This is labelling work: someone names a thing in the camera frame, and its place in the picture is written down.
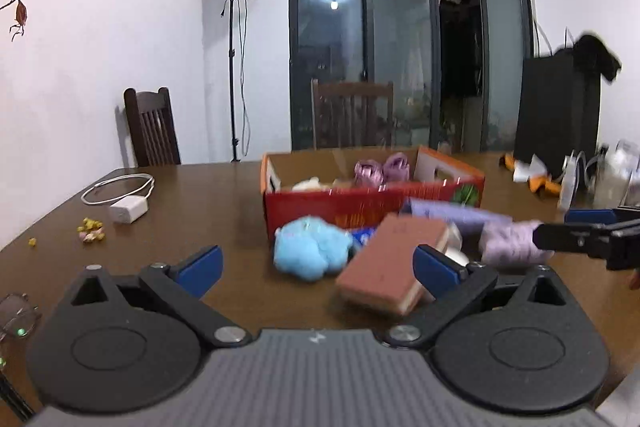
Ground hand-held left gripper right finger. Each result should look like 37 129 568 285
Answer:
384 244 576 350

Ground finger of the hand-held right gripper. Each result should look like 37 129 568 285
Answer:
565 206 640 228
532 221 613 260

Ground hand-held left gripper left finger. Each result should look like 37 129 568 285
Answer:
59 245 252 349

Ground lavender fuzzy pouch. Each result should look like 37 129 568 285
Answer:
478 221 551 269

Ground purple knit cloth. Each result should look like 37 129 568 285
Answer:
402 198 514 235

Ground red orange cardboard box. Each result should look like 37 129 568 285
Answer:
260 146 486 242

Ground white round soft object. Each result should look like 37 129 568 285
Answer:
439 222 472 266

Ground brown pink sponge block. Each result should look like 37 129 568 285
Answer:
335 213 451 317

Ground orange white toy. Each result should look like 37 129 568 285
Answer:
499 152 562 196

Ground blue white packet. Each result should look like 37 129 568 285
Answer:
350 227 379 249

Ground white charger block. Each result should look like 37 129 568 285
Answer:
108 198 150 225

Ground blue plush toy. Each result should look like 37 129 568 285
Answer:
273 215 354 281

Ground tall black case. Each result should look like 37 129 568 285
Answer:
514 48 603 178

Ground white plush ball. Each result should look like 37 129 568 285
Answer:
292 177 327 193

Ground dark wooden slatted chair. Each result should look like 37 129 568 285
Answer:
123 87 182 168

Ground dark cloth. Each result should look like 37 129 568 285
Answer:
554 34 623 82

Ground brown wooden slatted chair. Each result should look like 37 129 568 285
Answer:
310 78 395 150

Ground eyeglasses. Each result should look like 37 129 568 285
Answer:
0 292 44 344

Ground studio light on stand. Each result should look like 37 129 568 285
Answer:
218 0 271 164

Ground black framed sliding glass door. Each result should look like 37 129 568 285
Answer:
289 0 535 154

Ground white charger cable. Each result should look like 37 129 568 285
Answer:
80 173 156 206

